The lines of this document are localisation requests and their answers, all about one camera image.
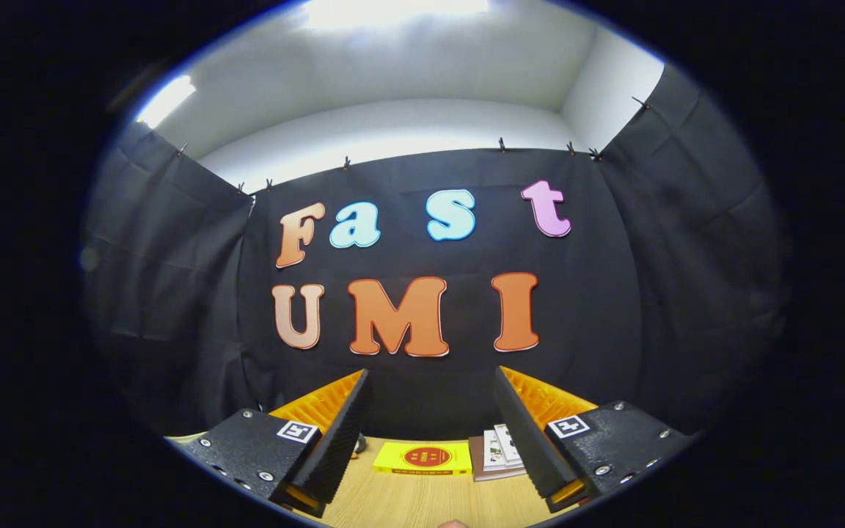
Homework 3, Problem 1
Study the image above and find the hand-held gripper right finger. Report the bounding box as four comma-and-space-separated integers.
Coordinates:
494, 365, 696, 514

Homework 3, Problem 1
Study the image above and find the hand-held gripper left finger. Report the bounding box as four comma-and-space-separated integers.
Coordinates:
166, 368, 376, 518

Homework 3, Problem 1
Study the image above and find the ceiling light panel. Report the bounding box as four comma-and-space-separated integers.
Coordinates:
305, 0, 491, 32
135, 75, 197, 129

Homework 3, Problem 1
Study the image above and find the yellow book with red label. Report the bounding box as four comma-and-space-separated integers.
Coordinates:
373, 441, 473, 476

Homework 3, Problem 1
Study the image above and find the white illustrated cover book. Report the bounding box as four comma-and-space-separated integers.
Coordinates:
483, 430, 519, 472
494, 424, 524, 469

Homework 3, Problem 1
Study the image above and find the row of small black clips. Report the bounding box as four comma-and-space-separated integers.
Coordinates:
177, 95, 651, 195

